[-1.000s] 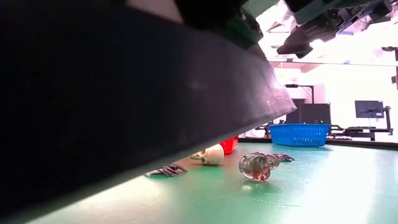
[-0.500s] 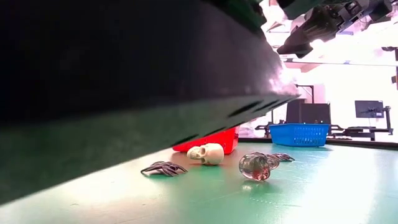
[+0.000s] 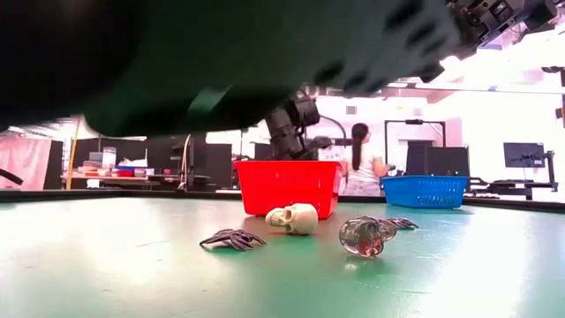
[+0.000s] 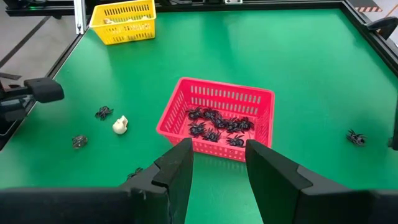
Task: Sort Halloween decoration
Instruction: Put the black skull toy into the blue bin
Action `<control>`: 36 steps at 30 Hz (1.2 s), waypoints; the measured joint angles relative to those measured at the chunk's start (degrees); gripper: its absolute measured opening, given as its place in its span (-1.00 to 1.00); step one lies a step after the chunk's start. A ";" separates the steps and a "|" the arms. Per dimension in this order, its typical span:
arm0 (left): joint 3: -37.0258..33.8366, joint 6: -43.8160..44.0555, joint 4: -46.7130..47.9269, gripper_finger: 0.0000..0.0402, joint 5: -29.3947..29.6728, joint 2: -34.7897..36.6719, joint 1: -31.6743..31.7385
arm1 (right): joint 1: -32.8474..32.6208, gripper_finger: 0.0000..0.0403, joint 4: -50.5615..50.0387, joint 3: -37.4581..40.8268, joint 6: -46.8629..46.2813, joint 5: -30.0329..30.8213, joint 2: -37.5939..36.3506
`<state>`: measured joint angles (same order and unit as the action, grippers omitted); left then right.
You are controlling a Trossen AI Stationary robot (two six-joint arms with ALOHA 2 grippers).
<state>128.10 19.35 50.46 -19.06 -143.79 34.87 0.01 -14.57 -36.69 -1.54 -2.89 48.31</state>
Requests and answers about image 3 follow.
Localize cream plastic skull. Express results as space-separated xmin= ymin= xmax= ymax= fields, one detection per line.
xmin=265 ymin=202 xmax=320 ymax=236

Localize ceiling light strip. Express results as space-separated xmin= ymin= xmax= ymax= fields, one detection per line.
xmin=414 ymin=82 xmax=565 ymax=95

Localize black desk monitors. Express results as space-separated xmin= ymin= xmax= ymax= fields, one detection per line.
xmin=405 ymin=140 xmax=471 ymax=177

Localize pink curtain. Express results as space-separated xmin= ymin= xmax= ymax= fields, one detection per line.
xmin=0 ymin=134 xmax=53 ymax=191

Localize black plastic spider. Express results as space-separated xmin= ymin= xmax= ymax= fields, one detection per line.
xmin=390 ymin=216 xmax=419 ymax=231
xmin=199 ymin=228 xmax=267 ymax=252

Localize black aluminium table frame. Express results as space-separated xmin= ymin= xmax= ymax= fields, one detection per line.
xmin=0 ymin=187 xmax=565 ymax=214

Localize black partition panel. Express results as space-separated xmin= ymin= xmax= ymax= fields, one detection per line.
xmin=72 ymin=137 xmax=147 ymax=178
xmin=146 ymin=132 xmax=234 ymax=191

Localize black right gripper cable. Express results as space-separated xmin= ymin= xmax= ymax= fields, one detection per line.
xmin=318 ymin=114 xmax=349 ymax=145

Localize person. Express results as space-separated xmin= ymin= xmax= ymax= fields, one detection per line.
xmin=338 ymin=122 xmax=396 ymax=197

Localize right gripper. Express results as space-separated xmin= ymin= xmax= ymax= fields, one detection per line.
xmin=264 ymin=108 xmax=333 ymax=162

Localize red plastic basket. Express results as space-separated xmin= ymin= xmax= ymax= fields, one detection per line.
xmin=233 ymin=159 xmax=343 ymax=220

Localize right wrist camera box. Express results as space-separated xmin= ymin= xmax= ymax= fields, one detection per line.
xmin=289 ymin=95 xmax=321 ymax=129

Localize black cable loop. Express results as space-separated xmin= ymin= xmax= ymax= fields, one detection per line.
xmin=0 ymin=167 xmax=25 ymax=186

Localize cluttered workbench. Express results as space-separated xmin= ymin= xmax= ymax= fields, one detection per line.
xmin=61 ymin=148 xmax=182 ymax=191

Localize blue plastic basket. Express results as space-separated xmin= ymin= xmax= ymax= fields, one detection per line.
xmin=380 ymin=175 xmax=469 ymax=209

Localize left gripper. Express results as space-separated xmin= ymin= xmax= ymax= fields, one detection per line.
xmin=83 ymin=0 xmax=461 ymax=138

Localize black desk with stand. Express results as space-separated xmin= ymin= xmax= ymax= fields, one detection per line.
xmin=470 ymin=149 xmax=560 ymax=200

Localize wall mounted monitor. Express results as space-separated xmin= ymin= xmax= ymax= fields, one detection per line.
xmin=503 ymin=141 xmax=546 ymax=169

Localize black metal frame stand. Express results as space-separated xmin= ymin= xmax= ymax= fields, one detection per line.
xmin=384 ymin=117 xmax=447 ymax=176

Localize yellow cable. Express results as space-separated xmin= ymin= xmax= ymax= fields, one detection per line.
xmin=65 ymin=118 xmax=83 ymax=191

